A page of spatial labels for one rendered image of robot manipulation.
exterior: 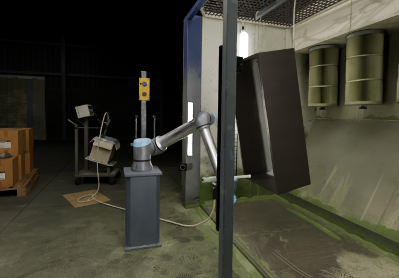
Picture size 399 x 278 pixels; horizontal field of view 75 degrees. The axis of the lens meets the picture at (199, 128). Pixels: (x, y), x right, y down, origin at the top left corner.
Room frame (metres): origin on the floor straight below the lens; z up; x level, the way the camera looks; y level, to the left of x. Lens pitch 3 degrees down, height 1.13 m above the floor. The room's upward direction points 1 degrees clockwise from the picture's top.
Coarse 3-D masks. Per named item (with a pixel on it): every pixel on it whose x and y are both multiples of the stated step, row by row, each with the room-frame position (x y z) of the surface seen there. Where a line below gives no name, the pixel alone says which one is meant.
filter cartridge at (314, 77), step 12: (312, 48) 3.19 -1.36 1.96; (324, 48) 3.10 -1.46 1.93; (336, 48) 3.10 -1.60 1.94; (312, 60) 3.20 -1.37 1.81; (324, 60) 3.12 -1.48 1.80; (336, 60) 3.11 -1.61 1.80; (312, 72) 3.19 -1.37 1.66; (324, 72) 3.10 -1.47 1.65; (336, 72) 3.11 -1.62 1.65; (312, 84) 3.20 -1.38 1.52; (324, 84) 3.11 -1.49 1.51; (336, 84) 3.12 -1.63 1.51; (312, 96) 3.19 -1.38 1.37; (324, 96) 3.10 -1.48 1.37; (336, 96) 3.13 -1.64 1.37; (324, 108) 3.23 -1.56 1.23
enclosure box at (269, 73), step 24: (240, 72) 2.70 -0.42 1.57; (264, 72) 2.10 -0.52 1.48; (288, 72) 2.18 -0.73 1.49; (240, 96) 2.71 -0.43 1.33; (264, 96) 2.11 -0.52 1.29; (288, 96) 2.18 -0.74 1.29; (240, 120) 2.71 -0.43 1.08; (264, 120) 2.80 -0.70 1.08; (288, 120) 2.19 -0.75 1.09; (240, 144) 2.72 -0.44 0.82; (264, 144) 2.81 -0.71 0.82; (288, 144) 2.19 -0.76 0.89; (264, 168) 2.82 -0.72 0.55; (288, 168) 2.20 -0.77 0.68
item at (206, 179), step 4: (208, 176) 2.34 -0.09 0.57; (212, 176) 2.37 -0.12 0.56; (236, 176) 2.42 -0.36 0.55; (240, 176) 2.43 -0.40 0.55; (244, 176) 2.44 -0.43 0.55; (248, 176) 2.46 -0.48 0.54; (204, 180) 2.31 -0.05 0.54; (208, 180) 2.32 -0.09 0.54; (212, 180) 2.33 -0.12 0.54; (216, 180) 2.34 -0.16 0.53
